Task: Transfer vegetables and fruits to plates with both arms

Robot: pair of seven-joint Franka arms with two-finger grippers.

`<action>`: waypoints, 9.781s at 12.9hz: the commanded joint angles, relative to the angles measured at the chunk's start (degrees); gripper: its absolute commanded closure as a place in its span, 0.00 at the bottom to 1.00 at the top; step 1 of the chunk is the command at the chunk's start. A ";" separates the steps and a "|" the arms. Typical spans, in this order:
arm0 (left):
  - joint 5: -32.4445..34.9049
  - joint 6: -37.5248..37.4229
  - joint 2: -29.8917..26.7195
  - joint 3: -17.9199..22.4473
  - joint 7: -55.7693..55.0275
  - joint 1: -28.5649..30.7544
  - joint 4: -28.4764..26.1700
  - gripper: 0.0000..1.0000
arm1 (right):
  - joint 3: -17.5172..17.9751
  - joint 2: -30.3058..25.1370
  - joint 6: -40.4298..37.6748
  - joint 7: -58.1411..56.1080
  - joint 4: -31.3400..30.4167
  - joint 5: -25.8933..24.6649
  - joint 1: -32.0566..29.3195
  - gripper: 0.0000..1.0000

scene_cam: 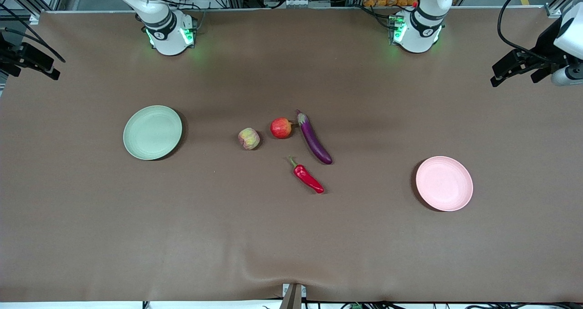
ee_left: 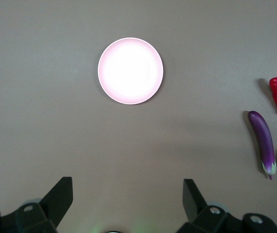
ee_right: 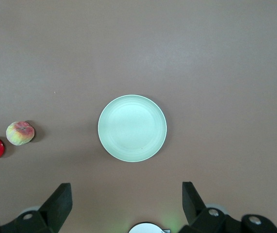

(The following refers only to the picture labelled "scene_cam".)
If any long purple eggplant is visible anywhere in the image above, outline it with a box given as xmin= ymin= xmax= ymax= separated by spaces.
xmin=295 ymin=109 xmax=333 ymax=165

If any pale yellow-pink apple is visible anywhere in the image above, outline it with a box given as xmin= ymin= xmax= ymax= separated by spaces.
xmin=238 ymin=127 xmax=261 ymax=151

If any red chili pepper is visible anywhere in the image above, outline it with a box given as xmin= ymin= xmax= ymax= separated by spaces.
xmin=288 ymin=156 xmax=325 ymax=194

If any red apple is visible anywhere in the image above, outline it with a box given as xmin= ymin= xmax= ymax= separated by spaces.
xmin=270 ymin=117 xmax=293 ymax=140

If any pink round plate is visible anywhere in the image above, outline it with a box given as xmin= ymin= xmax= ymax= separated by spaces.
xmin=415 ymin=156 xmax=474 ymax=212

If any pale green round plate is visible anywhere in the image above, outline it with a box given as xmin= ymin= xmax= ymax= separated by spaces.
xmin=123 ymin=105 xmax=183 ymax=161

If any brown table mat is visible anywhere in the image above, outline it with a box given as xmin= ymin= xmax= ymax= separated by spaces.
xmin=0 ymin=6 xmax=583 ymax=303

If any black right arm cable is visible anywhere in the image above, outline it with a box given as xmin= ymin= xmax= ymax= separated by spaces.
xmin=0 ymin=3 xmax=66 ymax=64

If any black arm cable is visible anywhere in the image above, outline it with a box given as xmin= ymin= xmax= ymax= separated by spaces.
xmin=496 ymin=0 xmax=565 ymax=66
xmin=0 ymin=3 xmax=66 ymax=64

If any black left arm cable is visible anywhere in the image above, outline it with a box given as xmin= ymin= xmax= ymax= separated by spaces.
xmin=496 ymin=0 xmax=565 ymax=66

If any grey camera stand post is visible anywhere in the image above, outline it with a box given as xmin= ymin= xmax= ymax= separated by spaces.
xmin=280 ymin=283 xmax=307 ymax=309

